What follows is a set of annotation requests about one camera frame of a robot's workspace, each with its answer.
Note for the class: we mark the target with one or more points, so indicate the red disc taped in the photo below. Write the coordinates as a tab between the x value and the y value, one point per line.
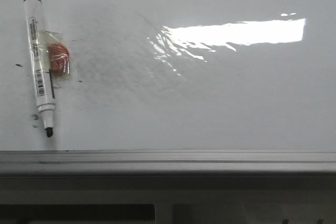
55	54

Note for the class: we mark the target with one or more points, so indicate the white dry-erase marker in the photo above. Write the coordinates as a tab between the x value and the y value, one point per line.
40	64

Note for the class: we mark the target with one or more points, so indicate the whiteboard with aluminium frame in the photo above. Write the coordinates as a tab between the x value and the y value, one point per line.
175	86

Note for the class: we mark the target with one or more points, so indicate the grey table frame below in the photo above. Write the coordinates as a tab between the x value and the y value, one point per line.
169	199

